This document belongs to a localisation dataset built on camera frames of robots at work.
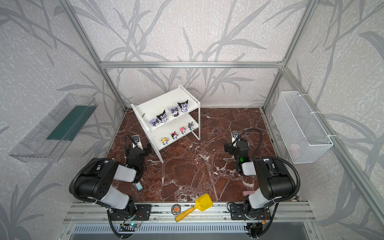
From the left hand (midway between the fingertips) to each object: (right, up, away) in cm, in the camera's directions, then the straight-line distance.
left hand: (140, 137), depth 92 cm
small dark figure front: (+32, +7, -7) cm, 33 cm away
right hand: (+60, +1, +3) cm, 60 cm away
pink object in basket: (+84, -4, -18) cm, 86 cm away
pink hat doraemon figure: (+27, +5, -8) cm, 29 cm away
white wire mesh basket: (+80, +3, -30) cm, 86 cm away
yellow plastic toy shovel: (+39, -32, -16) cm, 52 cm away
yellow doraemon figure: (+18, -1, -13) cm, 22 cm away
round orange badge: (+25, -35, -16) cm, 46 cm away
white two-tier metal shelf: (+22, +12, -22) cm, 34 cm away
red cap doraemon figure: (+23, +2, -11) cm, 26 cm away
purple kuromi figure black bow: (+17, +10, -26) cm, 33 cm away
